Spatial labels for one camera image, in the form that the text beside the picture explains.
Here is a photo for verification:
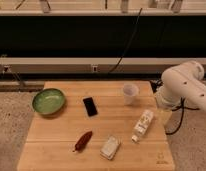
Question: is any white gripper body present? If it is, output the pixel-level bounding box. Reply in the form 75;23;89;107
155;87;179;124

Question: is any black hanging cable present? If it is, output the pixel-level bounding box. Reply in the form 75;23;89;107
107;7;144;74

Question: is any white ceramic cup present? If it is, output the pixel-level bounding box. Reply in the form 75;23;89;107
122;83;139;105

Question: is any wooden board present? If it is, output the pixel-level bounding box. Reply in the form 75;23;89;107
17;81;175;171

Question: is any red chili pepper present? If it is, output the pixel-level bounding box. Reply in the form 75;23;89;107
74;131;93;151

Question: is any black smartphone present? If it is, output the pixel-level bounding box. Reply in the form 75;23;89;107
83;97;98;117

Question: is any white wall outlet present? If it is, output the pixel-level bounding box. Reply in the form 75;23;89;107
93;66;98;72

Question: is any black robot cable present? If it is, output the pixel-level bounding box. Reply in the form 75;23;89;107
165;97;200;136

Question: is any grey metal rail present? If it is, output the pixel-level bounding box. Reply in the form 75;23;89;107
0;57;206;74

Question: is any white plastic bottle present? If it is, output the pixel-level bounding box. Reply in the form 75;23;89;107
131;110;154;143

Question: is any green ceramic bowl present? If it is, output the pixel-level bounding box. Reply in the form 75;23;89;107
32;88;66;116

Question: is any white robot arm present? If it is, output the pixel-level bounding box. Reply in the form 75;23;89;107
155;61;206;113

